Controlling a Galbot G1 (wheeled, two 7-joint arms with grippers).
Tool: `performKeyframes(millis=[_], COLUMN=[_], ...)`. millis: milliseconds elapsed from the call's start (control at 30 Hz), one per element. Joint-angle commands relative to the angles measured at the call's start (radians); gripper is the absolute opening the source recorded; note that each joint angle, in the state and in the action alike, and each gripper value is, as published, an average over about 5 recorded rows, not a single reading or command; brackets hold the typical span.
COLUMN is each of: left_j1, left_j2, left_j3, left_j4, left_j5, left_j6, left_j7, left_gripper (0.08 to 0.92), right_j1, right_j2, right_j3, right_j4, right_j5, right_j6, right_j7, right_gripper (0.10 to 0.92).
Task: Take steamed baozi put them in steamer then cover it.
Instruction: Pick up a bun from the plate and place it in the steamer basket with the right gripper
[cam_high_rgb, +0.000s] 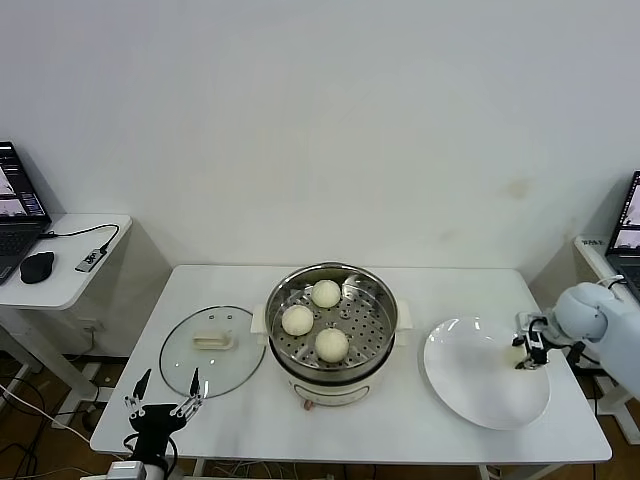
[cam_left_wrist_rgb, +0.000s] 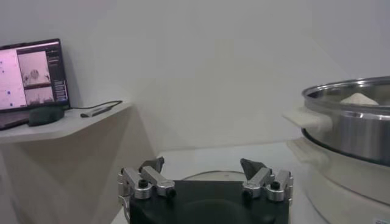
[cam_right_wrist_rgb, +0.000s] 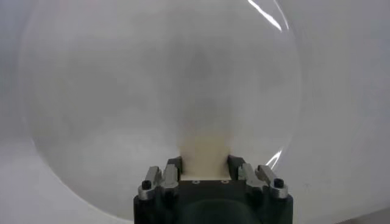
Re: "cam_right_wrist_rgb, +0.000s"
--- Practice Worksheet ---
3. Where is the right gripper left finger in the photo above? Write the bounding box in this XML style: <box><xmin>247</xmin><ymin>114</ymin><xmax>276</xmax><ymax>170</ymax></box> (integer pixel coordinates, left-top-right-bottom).
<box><xmin>138</xmin><ymin>156</ymin><xmax>184</xmax><ymax>201</ymax></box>

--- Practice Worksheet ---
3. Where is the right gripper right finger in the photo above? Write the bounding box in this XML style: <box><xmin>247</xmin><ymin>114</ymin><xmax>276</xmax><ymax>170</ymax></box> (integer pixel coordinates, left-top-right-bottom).
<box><xmin>226</xmin><ymin>154</ymin><xmax>289</xmax><ymax>200</ymax></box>

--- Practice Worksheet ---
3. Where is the white steamed baozi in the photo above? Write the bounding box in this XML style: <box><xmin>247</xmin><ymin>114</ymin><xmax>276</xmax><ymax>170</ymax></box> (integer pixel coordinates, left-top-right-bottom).
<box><xmin>179</xmin><ymin>129</ymin><xmax>233</xmax><ymax>181</ymax></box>

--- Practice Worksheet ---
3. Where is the round white plate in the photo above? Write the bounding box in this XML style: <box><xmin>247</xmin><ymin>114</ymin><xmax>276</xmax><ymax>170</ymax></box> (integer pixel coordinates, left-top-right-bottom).
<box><xmin>18</xmin><ymin>0</ymin><xmax>303</xmax><ymax>222</ymax></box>

